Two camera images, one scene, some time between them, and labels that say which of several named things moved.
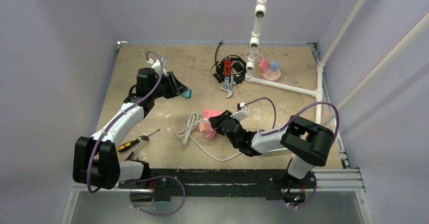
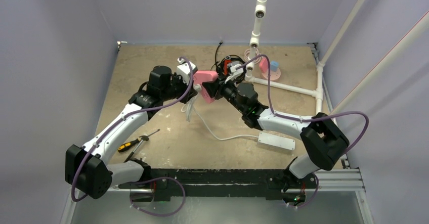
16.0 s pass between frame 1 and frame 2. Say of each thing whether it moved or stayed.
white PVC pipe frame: stayed
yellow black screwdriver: stayed
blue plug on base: stayed
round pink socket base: stayed
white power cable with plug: moved
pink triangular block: moved
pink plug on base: stayed
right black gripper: moved
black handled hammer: stayed
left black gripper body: moved
